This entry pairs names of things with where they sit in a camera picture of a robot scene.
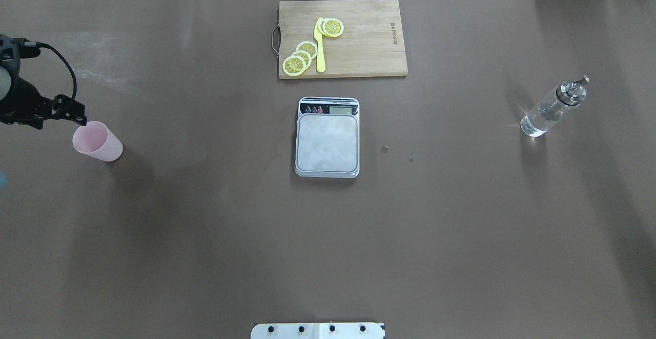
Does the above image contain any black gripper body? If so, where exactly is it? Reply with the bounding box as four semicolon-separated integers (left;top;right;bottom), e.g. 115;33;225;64
1;77;52;129

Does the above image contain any pink plastic cup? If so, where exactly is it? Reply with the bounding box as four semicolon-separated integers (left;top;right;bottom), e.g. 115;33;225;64
72;121;124;162

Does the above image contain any glass sauce bottle metal spout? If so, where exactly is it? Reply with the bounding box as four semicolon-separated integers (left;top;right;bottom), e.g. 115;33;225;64
519;75;590;137

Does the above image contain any digital kitchen scale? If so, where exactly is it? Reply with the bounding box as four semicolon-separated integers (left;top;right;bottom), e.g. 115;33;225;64
294;96;361;178

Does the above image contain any lemon slice middle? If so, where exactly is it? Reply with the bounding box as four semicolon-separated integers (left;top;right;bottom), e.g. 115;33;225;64
291;51;313;70

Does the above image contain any yellow plastic knife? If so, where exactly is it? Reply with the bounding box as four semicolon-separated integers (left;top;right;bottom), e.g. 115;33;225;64
313;21;326;73

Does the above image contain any lemon slice behind front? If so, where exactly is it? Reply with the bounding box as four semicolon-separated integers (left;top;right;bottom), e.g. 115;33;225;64
316;18;325;36

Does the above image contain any bamboo cutting board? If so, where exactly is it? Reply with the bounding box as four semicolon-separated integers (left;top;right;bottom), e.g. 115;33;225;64
278;0;408;79

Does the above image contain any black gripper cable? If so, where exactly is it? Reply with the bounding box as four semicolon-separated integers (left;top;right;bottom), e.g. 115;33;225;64
36;43;78;101

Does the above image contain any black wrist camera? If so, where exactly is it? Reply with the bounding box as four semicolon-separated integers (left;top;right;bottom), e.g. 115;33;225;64
1;34;42;76

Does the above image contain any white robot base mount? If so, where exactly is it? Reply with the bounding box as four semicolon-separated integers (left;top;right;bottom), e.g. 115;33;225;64
250;322;386;338

